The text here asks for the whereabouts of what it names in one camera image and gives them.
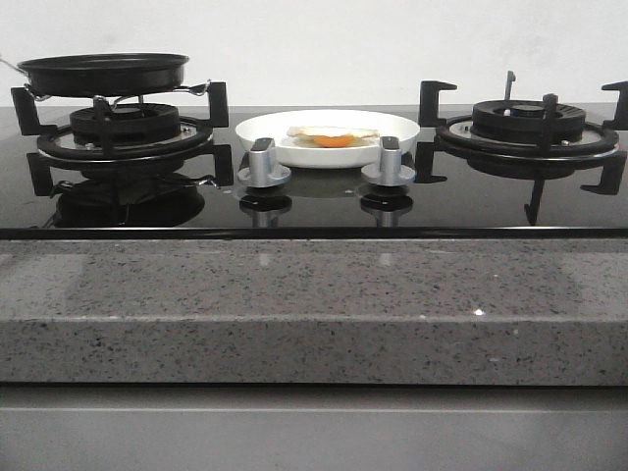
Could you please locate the white round plate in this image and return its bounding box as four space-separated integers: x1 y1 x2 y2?
235 109 420 169

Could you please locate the fried egg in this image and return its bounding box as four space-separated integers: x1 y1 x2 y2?
287 126 380 148

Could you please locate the small black frying pan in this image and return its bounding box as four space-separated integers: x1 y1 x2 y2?
14 52 189 98

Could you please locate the left silver stove knob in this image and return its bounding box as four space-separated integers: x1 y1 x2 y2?
237 137 291 188

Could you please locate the silver stove knob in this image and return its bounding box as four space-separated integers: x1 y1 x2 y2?
237 137 291 188
361 136 416 187

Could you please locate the right silver stove knob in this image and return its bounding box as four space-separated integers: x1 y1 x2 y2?
361 136 416 187

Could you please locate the black glass gas hob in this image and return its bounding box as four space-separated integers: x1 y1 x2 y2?
1 107 627 239

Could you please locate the right black pan support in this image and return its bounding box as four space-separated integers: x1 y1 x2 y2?
415 72 627 225

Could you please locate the black pan support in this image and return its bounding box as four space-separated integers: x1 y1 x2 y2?
415 72 627 225
11 80 231 205

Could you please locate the left black gas burner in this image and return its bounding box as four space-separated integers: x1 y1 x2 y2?
37 103 213 164

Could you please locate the black gas burner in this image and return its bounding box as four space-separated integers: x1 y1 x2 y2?
436 95 619 166
37 103 213 164

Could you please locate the right black gas burner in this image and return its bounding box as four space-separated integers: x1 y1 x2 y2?
436 95 619 166

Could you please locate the left black pan support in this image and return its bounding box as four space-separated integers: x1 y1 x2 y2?
11 80 231 205

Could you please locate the wire pan reducer ring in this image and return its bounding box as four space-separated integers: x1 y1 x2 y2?
24 78 213 112

